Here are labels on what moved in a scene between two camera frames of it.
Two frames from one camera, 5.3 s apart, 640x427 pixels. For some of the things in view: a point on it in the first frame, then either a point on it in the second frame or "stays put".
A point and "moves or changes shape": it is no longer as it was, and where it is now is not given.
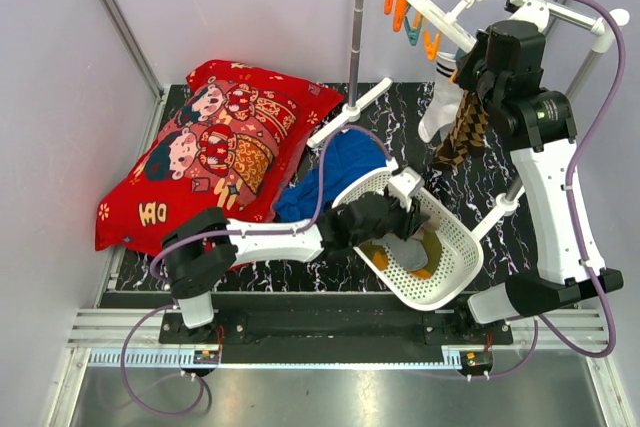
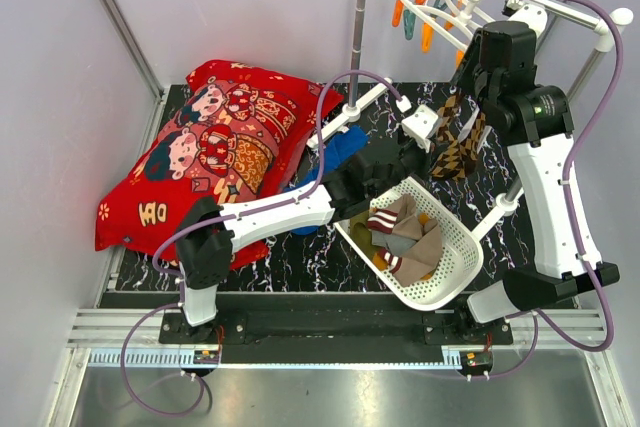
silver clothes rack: (605, 29) stays put
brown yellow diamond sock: (468, 132) moves or changes shape
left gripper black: (409, 221) → (424, 157)
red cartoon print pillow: (227, 147) stays put
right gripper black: (463, 71) stays put
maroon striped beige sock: (432, 224) → (407, 271)
